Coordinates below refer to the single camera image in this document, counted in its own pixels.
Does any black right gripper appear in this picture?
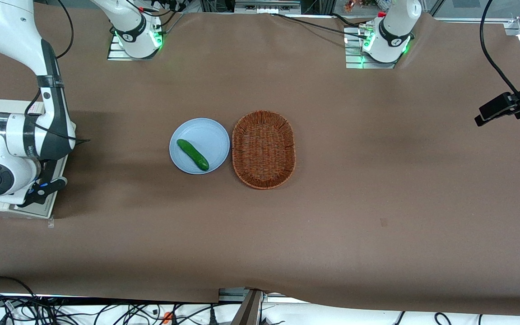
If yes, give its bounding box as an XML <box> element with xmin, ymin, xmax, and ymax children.
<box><xmin>38</xmin><ymin>158</ymin><xmax>60</xmax><ymax>182</ymax></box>

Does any green cucumber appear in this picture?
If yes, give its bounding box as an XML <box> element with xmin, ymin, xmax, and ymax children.
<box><xmin>176</xmin><ymin>139</ymin><xmax>210</xmax><ymax>172</ymax></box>

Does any light blue plate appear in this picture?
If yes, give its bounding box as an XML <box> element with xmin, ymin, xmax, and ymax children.
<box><xmin>169</xmin><ymin>118</ymin><xmax>231</xmax><ymax>175</ymax></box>

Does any brown table cover sheet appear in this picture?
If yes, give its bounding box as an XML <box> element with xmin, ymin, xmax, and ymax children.
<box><xmin>0</xmin><ymin>4</ymin><xmax>520</xmax><ymax>317</ymax></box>

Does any brown wicker basket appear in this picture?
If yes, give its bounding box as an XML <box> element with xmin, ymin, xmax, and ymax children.
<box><xmin>232</xmin><ymin>110</ymin><xmax>297</xmax><ymax>190</ymax></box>

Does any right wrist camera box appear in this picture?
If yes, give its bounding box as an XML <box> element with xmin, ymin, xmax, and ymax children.
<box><xmin>15</xmin><ymin>177</ymin><xmax>68</xmax><ymax>209</ymax></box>

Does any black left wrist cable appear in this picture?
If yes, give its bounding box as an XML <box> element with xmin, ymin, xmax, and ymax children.
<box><xmin>480</xmin><ymin>0</ymin><xmax>520</xmax><ymax>96</ymax></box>

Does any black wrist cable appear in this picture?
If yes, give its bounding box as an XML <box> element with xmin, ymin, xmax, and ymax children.
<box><xmin>480</xmin><ymin>0</ymin><xmax>520</xmax><ymax>96</ymax></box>
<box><xmin>24</xmin><ymin>0</ymin><xmax>91</xmax><ymax>145</ymax></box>

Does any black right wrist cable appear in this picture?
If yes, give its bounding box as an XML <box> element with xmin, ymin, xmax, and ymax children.
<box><xmin>24</xmin><ymin>0</ymin><xmax>91</xmax><ymax>145</ymax></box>

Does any black floor cable tangle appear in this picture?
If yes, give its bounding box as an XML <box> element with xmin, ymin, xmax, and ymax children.
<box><xmin>0</xmin><ymin>292</ymin><xmax>224</xmax><ymax>325</ymax></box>

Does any black base cable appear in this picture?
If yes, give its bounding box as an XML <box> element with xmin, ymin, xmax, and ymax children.
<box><xmin>270</xmin><ymin>13</ymin><xmax>371</xmax><ymax>39</ymax></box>

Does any grey metal post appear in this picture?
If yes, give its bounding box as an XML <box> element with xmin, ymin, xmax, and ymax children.
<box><xmin>230</xmin><ymin>289</ymin><xmax>264</xmax><ymax>325</ymax></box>

